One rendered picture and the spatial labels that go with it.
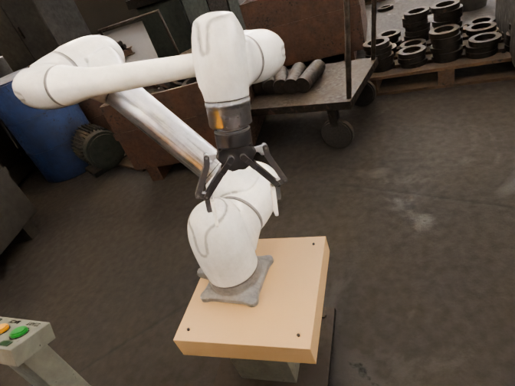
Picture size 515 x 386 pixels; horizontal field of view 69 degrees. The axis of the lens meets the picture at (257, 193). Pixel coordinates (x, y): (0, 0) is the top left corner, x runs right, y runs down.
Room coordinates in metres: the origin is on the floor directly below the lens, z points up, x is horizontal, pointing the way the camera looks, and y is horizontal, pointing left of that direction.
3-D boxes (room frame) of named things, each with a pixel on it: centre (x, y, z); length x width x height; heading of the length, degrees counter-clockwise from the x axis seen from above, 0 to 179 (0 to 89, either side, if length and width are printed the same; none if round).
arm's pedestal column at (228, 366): (0.83, 0.14, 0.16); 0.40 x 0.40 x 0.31; 64
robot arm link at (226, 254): (0.83, 0.14, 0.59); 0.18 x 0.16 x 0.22; 144
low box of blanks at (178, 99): (2.70, 0.21, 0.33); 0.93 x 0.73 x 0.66; 68
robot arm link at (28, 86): (1.09, 0.43, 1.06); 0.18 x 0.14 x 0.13; 54
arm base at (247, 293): (0.83, 0.16, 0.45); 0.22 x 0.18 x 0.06; 60
